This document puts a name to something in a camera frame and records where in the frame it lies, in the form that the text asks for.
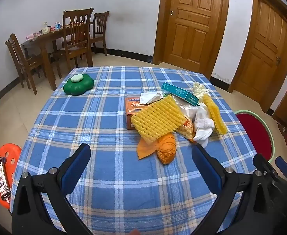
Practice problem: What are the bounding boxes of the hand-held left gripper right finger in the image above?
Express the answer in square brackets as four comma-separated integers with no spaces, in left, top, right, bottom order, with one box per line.
[192,145,271,235]

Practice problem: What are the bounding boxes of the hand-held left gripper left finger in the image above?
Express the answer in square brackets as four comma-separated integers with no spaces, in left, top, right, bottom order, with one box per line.
[11,143,93,235]

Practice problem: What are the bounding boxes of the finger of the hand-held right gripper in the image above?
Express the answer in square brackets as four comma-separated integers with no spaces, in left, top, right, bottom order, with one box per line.
[253,153,279,184]
[275,156,287,175]

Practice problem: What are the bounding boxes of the red basin with green rim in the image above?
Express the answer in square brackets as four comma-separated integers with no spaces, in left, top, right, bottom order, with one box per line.
[234,109,275,163]

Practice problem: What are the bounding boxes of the white foam net wrap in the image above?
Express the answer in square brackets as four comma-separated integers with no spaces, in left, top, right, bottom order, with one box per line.
[193,104,214,149]

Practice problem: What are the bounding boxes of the orange mesh net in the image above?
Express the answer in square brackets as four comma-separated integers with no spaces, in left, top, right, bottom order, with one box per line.
[137,131,177,165]

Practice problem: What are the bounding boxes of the wide yellow foam net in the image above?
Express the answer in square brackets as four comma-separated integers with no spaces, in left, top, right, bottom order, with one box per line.
[130,94,187,144]

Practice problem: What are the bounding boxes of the cream paper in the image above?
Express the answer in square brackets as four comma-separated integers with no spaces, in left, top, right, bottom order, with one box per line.
[193,82,209,101]

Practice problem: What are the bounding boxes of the clear snack bag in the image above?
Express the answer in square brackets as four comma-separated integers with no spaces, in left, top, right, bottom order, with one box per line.
[175,103,198,143]

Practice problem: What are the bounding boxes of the narrow yellow foam net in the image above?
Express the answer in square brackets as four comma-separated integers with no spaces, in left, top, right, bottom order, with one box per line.
[202,94,228,136]

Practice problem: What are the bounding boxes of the orange plastic stool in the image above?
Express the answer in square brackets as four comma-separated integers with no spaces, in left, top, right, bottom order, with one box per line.
[0,144,23,210]

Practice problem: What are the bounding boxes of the black smartphone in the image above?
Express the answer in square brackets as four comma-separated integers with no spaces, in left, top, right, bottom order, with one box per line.
[0,157,12,201]

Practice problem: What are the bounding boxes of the orange cardboard box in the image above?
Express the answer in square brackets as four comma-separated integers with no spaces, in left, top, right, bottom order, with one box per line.
[125,96,149,130]

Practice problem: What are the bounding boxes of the teal white cardboard box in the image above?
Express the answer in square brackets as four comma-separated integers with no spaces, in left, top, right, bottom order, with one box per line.
[161,82,199,107]

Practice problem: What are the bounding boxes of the green flower-shaped container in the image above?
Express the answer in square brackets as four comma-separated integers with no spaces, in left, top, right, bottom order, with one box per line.
[63,73,95,96]

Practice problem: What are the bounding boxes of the white crumpled tissue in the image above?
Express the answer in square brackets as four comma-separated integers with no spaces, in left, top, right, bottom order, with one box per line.
[139,91,164,104]

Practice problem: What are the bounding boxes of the brown panelled wooden door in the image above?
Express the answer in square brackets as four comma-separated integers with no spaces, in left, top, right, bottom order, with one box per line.
[228,0,287,113]
[153,0,231,78]

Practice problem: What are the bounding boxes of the brown wooden chair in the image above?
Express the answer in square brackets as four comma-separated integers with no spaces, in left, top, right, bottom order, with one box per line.
[5,33,47,95]
[90,11,110,56]
[52,8,95,69]

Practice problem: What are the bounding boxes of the brown wooden dining table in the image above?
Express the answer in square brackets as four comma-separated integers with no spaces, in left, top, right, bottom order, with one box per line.
[21,23,93,91]

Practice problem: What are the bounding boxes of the pink packet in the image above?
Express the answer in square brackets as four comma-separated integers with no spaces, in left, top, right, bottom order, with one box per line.
[24,32,39,41]

